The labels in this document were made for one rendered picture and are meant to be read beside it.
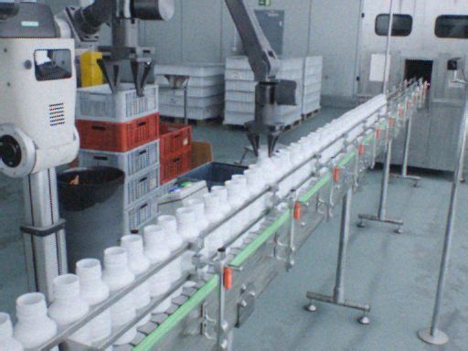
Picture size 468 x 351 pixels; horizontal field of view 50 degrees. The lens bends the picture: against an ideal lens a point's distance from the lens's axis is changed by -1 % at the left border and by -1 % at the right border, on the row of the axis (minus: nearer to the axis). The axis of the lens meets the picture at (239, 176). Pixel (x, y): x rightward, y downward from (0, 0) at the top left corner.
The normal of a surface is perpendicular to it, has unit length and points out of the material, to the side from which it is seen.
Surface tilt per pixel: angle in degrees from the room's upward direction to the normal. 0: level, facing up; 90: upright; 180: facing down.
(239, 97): 90
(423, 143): 90
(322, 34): 90
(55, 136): 90
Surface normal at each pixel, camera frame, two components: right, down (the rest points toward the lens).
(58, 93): 0.91, 0.14
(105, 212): 0.64, 0.28
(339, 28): -0.40, 0.23
